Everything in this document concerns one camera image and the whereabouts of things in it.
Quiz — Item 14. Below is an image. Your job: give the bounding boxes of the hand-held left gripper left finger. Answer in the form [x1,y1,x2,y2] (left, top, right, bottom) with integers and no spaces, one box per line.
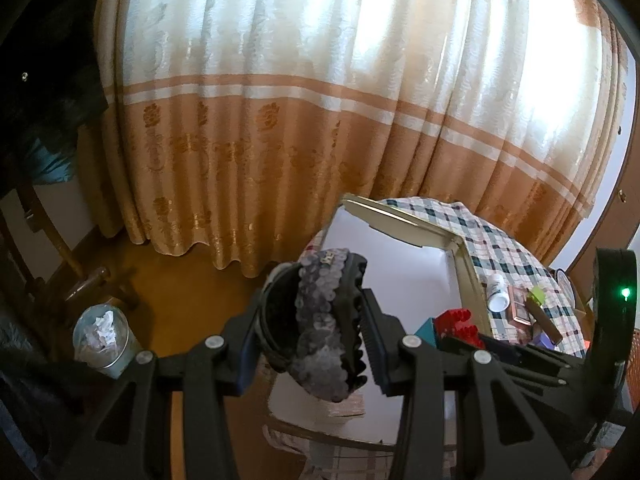
[57,305,263,480]

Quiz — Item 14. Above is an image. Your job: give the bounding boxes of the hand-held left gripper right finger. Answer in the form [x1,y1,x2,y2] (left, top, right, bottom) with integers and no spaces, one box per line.
[360,287,576,480]

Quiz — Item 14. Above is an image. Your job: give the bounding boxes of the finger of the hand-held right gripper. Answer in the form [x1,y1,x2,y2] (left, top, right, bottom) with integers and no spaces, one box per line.
[500,357,588,401]
[440,335,588,378]

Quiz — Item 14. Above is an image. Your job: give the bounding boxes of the brown cylindrical case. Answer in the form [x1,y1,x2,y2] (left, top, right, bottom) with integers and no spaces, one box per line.
[530,305,563,348]

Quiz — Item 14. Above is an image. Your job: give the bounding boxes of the pink makeup palette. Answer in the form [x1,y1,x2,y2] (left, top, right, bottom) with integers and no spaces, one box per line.
[507,285,546,326]

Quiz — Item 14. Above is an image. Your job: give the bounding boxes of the teal building block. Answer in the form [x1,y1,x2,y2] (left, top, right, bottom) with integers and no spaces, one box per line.
[412,317,441,348]

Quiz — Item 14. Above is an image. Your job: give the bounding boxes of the white pill bottle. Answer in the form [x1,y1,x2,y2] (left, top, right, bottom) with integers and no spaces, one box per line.
[486,273,511,312]

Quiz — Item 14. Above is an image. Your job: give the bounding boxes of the black sequined shoe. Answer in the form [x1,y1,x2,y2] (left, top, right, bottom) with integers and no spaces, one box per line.
[252,247,371,403]

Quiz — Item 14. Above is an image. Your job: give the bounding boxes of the red building block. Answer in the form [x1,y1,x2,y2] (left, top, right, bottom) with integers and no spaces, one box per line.
[432,308,487,350]

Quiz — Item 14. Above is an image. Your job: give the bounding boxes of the white box with gold rim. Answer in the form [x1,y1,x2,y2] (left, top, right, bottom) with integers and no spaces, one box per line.
[267,194,493,448]

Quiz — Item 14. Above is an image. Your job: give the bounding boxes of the plaid tablecloth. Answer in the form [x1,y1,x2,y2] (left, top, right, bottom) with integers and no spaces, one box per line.
[262,197,593,480]

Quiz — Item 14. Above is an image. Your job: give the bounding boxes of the wooden door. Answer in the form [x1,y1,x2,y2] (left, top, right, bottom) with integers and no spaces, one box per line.
[565,20,640,281]

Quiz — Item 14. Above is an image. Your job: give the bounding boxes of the metal trash can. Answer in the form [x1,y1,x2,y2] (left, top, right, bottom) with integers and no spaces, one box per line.
[72,305,143,380]

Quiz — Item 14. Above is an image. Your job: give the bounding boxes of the crumpled white paper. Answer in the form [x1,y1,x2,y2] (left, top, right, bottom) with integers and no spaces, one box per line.
[82,310,122,352]

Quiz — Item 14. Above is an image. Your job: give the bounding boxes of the wooden chair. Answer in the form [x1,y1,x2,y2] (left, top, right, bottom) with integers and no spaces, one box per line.
[0,175,141,321]

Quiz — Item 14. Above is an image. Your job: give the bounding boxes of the dark cloth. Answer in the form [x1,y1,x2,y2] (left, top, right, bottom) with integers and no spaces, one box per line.
[0,300,101,480]

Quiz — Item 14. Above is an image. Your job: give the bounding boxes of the cream and orange curtain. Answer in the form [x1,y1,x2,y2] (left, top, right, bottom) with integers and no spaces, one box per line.
[95,0,628,281]

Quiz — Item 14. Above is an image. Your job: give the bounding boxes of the teal cloth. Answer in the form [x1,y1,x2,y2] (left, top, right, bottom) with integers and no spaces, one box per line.
[27,137,76,183]

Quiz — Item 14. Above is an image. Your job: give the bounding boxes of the dark hanging clothing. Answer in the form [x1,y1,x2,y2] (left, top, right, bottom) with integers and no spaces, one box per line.
[0,0,111,191]

